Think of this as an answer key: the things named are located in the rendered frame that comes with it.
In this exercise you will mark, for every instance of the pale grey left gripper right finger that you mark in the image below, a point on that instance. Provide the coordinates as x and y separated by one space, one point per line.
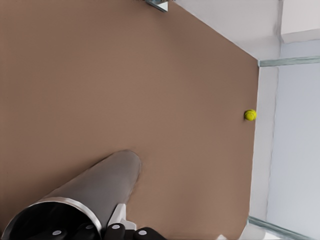
120 216

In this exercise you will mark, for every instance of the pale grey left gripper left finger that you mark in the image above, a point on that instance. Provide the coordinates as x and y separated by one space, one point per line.
88 231

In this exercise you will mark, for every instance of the grey tennis ball tube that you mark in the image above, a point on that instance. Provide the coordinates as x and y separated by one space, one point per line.
100 182

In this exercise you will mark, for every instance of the yellow tennis ball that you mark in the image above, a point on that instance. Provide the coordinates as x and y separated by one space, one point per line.
250 115

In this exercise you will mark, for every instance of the silver frame post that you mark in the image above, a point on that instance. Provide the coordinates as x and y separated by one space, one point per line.
287 61
158 4
275 228

